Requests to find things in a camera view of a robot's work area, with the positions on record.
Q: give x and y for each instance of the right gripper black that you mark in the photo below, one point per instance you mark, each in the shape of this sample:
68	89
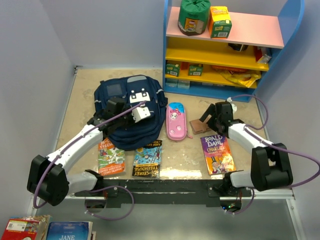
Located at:
210	110

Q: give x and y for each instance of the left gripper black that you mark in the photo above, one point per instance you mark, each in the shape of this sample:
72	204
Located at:
130	114

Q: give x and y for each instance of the small brown leather wallet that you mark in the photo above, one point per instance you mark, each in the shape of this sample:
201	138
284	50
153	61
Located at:
199	127

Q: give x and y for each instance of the navy blue school backpack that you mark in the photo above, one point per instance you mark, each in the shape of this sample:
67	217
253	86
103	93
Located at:
133	90

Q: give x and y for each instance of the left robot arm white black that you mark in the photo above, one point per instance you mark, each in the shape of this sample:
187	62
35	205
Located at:
49	177

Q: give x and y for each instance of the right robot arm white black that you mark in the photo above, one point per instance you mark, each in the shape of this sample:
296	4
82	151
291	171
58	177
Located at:
270	164

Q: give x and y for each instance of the yellow snack bag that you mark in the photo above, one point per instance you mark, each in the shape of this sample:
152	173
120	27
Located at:
243	77

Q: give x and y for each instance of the orange 78-storey treehouse book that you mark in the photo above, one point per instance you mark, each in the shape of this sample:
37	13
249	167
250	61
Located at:
111	160

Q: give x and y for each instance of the pink blue pencil case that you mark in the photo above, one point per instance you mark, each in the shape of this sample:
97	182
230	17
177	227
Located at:
176	122

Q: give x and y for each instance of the purple Roald Dahl book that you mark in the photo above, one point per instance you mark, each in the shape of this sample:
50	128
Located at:
217	154

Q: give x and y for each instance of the right small green box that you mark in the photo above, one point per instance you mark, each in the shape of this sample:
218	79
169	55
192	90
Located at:
195	69

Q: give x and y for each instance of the small green box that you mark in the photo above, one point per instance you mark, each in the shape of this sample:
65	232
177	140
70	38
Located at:
172	68
195	69

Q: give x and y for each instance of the black 169-storey treehouse book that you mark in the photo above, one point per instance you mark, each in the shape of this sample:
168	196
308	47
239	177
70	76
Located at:
147	161

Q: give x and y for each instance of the colourful blue toy shelf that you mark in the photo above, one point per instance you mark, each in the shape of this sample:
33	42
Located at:
274	32

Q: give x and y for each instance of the left small green box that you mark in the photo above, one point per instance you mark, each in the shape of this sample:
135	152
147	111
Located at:
172	68

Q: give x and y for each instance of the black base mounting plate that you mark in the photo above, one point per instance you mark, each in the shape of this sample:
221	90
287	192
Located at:
208	192

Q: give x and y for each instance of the red white packet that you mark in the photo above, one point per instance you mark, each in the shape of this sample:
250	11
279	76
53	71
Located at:
262	54

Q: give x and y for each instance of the orange green carton box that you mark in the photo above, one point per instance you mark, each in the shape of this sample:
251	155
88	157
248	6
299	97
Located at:
219	23

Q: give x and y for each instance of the green wrapped tissue roll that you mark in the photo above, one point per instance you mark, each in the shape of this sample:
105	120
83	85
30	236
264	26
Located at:
193	16

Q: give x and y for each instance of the blue Jane book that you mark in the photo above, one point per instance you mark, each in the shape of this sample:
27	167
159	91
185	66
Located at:
70	230

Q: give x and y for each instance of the red book bottom left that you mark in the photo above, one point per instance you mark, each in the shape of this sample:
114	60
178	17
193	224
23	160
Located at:
27	228

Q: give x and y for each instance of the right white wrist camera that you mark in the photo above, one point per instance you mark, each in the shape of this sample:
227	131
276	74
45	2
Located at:
233	106

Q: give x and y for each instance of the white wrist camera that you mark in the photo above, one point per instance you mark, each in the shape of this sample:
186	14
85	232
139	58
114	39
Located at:
233	106
140	113

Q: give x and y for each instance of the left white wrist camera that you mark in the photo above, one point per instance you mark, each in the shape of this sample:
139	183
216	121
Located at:
140	113

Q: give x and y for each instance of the aluminium rail frame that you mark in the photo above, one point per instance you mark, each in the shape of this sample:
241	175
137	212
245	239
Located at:
271	216

